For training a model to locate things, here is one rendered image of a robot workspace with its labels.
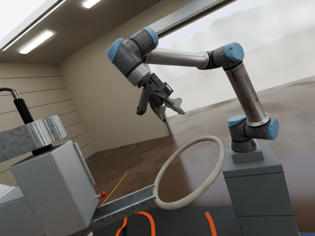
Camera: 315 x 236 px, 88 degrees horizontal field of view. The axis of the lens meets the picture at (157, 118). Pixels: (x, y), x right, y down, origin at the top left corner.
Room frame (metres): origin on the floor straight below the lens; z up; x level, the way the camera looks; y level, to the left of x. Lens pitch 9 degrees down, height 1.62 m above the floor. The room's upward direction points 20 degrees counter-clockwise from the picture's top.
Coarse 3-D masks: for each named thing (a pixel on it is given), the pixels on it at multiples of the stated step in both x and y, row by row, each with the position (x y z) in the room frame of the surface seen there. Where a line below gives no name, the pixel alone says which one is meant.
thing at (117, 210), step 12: (132, 192) 0.90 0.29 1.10; (144, 192) 0.89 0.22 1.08; (108, 204) 0.88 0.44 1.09; (120, 204) 0.88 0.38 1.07; (132, 204) 0.79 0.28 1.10; (144, 204) 0.78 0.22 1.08; (96, 216) 0.88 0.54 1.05; (108, 216) 0.77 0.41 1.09; (120, 216) 0.78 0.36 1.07; (96, 228) 0.77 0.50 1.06
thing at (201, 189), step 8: (208, 136) 0.93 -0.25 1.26; (192, 144) 1.03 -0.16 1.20; (176, 152) 1.07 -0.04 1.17; (224, 152) 0.71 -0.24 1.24; (168, 160) 1.06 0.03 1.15; (224, 160) 0.69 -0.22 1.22; (216, 168) 0.65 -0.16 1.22; (160, 176) 0.98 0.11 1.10; (208, 176) 0.64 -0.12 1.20; (216, 176) 0.63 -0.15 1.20; (208, 184) 0.61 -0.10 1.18; (152, 192) 0.86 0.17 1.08; (192, 192) 0.63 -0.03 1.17; (200, 192) 0.61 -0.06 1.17; (160, 200) 0.75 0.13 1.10; (184, 200) 0.62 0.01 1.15; (192, 200) 0.61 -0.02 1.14; (168, 208) 0.66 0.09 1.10; (176, 208) 0.64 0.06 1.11
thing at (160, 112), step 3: (153, 108) 0.69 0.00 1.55; (156, 108) 0.68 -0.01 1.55; (159, 108) 0.68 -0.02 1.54; (162, 108) 0.71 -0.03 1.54; (165, 108) 0.73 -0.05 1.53; (156, 111) 0.69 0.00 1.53; (159, 111) 0.68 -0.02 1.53; (162, 111) 0.72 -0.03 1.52; (156, 114) 0.71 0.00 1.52; (159, 114) 0.69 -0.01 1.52; (162, 114) 0.70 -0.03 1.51; (159, 117) 0.70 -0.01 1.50; (162, 117) 0.71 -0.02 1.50; (162, 120) 0.70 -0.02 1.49
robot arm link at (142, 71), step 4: (144, 64) 0.65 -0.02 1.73; (136, 68) 0.62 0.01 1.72; (140, 68) 0.62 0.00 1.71; (144, 68) 0.63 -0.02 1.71; (148, 68) 0.65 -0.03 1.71; (132, 72) 0.62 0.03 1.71; (136, 72) 0.62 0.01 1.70; (140, 72) 0.62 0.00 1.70; (144, 72) 0.62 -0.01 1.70; (148, 72) 0.63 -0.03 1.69; (128, 76) 0.63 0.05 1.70; (132, 76) 0.62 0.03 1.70; (136, 76) 0.62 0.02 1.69; (140, 76) 0.62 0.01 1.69; (144, 76) 0.62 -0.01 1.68; (128, 80) 0.65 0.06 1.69; (132, 80) 0.63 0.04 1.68; (136, 80) 0.62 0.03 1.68; (140, 80) 0.62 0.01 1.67; (132, 84) 0.65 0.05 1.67; (136, 84) 0.64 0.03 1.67
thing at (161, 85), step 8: (144, 80) 0.63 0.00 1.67; (152, 80) 0.66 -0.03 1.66; (160, 80) 0.67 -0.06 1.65; (152, 88) 0.65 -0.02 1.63; (160, 88) 0.64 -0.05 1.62; (168, 88) 0.67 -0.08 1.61; (152, 96) 0.63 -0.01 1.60; (168, 96) 0.65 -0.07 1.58; (152, 104) 0.67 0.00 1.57; (160, 104) 0.64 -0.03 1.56
